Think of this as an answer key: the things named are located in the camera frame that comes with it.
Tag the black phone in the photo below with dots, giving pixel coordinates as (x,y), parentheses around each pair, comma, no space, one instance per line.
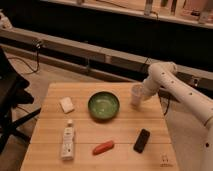
(141,141)

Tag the white ceramic cup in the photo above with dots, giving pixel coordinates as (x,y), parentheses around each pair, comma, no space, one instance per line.
(136,94)

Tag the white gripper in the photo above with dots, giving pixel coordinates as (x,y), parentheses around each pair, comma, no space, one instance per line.
(149,88)

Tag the green ceramic bowl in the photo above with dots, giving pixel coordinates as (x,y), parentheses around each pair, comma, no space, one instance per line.
(103,105)

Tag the white plastic bottle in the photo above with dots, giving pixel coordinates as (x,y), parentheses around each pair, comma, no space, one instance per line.
(67,149)

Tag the orange carrot toy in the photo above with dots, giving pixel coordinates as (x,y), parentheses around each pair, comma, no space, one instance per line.
(103,147)

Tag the black office chair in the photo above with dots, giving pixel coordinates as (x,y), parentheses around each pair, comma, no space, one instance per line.
(12,93)

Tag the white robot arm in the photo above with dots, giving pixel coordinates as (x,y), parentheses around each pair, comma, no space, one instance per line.
(163,74)

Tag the white sponge block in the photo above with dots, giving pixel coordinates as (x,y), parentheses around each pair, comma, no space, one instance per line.
(67,105)

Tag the wooden table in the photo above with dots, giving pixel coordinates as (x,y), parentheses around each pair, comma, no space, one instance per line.
(43,153)

